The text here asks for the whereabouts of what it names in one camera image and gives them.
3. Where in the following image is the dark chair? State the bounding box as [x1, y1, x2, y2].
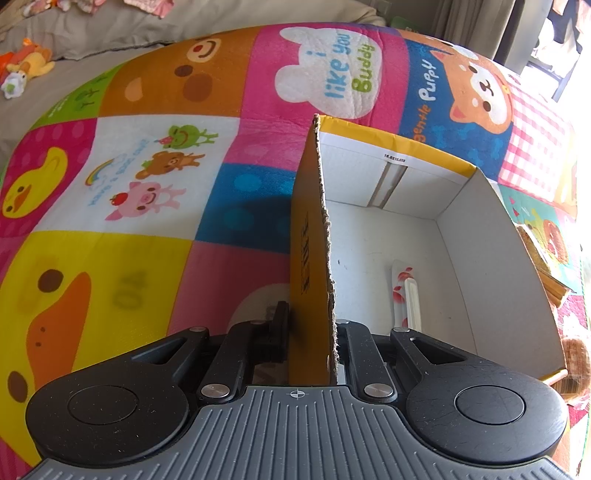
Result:
[531, 0, 591, 101]

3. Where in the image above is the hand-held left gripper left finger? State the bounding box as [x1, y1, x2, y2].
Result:
[137, 301, 292, 404]

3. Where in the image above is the small white plush toy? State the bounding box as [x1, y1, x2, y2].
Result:
[0, 73, 29, 100]

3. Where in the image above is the pink patterned cloth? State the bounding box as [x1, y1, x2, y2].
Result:
[121, 0, 177, 20]

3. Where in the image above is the colourful printed play mat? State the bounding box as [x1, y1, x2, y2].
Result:
[0, 23, 591, 468]

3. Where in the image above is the grey curtain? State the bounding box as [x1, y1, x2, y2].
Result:
[431, 0, 555, 71]

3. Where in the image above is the orange plush toy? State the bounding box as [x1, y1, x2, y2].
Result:
[0, 38, 56, 80]

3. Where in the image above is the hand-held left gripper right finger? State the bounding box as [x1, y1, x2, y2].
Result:
[333, 318, 468, 408]

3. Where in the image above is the white floral plastic spoon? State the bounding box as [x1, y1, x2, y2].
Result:
[390, 260, 423, 332]

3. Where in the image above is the yellow cardboard box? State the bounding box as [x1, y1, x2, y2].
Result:
[288, 113, 569, 387]

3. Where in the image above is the grey pillow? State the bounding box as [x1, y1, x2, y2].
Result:
[0, 0, 387, 62]

